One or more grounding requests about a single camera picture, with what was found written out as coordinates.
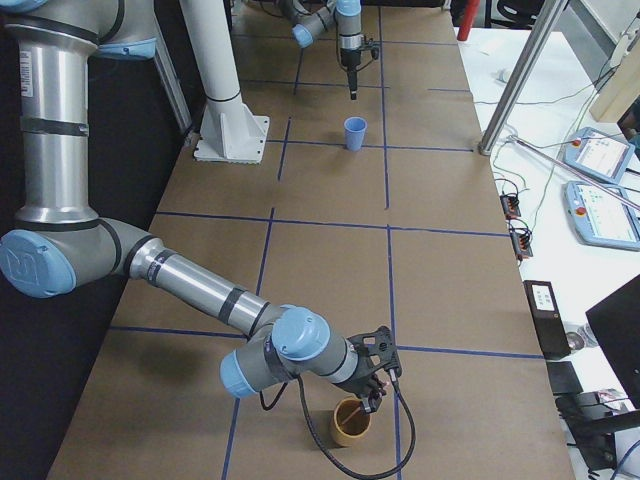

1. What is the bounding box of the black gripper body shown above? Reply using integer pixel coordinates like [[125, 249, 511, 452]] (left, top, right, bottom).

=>
[[344, 350, 387, 399], [339, 48, 361, 72]]

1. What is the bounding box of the blue ribbed cup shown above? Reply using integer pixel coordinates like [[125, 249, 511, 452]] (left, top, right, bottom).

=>
[[343, 116, 368, 151]]

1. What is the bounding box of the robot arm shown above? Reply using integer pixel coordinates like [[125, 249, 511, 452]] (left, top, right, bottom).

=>
[[276, 0, 365, 101], [1, 1, 399, 414]]

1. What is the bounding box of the orange-brown cup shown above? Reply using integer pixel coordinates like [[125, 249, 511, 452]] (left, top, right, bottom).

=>
[[329, 397, 371, 448]]

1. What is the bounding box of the white mounting pillar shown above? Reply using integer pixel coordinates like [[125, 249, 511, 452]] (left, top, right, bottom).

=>
[[180, 0, 270, 164]]

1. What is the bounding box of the metal reacher stick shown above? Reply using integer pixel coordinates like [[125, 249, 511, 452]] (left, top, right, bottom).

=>
[[509, 135, 640, 211]]

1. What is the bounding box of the black power box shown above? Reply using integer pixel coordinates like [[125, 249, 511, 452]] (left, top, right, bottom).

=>
[[523, 280, 571, 360]]

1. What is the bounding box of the red connector block far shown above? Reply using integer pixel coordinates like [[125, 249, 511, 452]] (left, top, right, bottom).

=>
[[500, 193, 521, 220]]

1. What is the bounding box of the red connector block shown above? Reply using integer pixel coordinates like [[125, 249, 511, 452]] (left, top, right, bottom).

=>
[[508, 222, 533, 261], [500, 193, 521, 220]]

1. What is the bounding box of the red connector block near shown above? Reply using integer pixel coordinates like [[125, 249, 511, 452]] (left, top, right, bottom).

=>
[[508, 222, 533, 261]]

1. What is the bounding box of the far teach pendant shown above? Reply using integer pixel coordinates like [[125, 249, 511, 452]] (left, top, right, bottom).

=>
[[562, 127, 635, 184]]

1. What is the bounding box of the teach pendant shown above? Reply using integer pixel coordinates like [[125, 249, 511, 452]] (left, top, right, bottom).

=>
[[563, 181, 639, 251], [562, 127, 635, 184]]

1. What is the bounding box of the black computer monitor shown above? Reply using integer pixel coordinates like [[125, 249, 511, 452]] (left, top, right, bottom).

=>
[[586, 280, 639, 408]]

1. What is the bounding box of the near teach pendant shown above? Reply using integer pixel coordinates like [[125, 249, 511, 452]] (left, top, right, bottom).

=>
[[563, 181, 639, 251]]

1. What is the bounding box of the aluminium frame post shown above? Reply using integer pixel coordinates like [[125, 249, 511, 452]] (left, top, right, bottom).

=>
[[478, 0, 567, 156]]

